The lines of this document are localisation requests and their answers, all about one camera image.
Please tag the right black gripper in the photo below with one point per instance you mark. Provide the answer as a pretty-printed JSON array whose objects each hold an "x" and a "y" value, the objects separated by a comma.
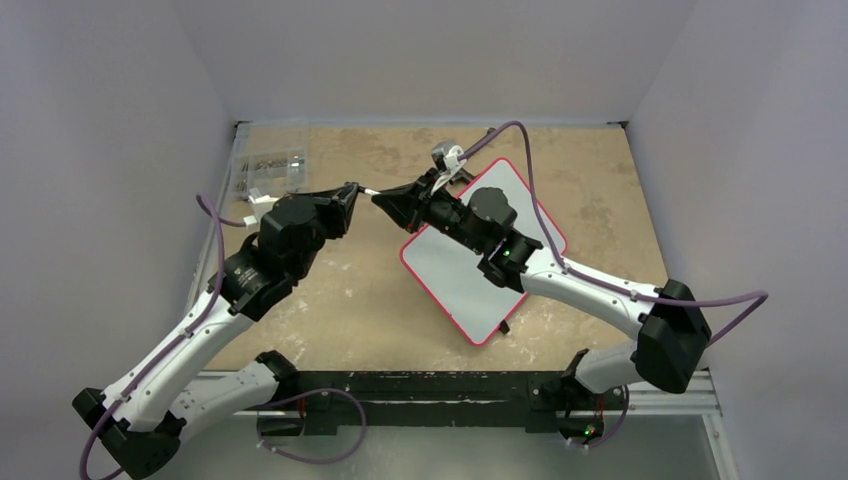
[{"x": 420, "y": 203}]

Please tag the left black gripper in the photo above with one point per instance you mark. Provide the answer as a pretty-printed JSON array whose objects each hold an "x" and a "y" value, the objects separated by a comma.
[{"x": 337, "y": 205}]

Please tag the black white marker pen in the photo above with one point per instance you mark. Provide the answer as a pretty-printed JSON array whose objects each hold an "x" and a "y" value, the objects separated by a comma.
[{"x": 368, "y": 191}]

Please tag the red framed whiteboard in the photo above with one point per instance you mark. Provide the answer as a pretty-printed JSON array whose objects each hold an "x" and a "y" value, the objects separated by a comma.
[{"x": 449, "y": 272}]

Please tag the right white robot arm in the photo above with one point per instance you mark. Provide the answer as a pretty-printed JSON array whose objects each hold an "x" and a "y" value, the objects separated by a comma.
[{"x": 667, "y": 332}]

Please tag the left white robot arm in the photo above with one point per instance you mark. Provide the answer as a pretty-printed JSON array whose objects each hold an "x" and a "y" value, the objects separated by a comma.
[{"x": 143, "y": 418}]

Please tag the clear plastic screw box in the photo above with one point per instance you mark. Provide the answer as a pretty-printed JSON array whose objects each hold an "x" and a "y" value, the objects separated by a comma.
[{"x": 272, "y": 172}]

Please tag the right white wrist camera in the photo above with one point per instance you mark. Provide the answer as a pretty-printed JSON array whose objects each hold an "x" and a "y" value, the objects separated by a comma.
[{"x": 447, "y": 157}]

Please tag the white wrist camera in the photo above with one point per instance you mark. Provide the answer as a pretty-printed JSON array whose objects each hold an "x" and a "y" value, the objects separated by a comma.
[
  {"x": 260, "y": 204},
  {"x": 447, "y": 157}
]

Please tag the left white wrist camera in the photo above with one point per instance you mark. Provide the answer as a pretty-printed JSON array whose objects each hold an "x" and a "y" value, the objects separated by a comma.
[{"x": 260, "y": 204}]

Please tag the black crank handle tool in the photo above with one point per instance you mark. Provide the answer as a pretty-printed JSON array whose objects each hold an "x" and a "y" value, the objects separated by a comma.
[{"x": 463, "y": 176}]

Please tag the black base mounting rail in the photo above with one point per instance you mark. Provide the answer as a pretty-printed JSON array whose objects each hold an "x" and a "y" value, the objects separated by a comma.
[{"x": 532, "y": 401}]

